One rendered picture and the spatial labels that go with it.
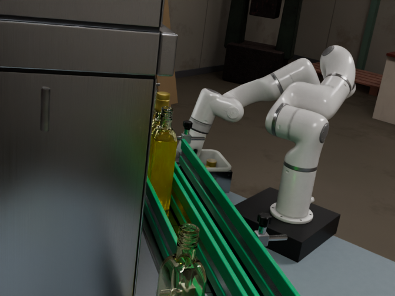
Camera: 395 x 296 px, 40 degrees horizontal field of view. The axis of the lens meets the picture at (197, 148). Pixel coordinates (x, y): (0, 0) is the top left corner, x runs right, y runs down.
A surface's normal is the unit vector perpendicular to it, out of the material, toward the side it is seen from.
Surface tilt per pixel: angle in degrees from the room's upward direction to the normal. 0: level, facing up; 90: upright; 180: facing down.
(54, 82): 90
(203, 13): 90
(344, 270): 0
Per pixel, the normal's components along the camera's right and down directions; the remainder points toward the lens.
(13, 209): 0.28, 0.36
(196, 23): 0.78, 0.30
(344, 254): 0.12, -0.93
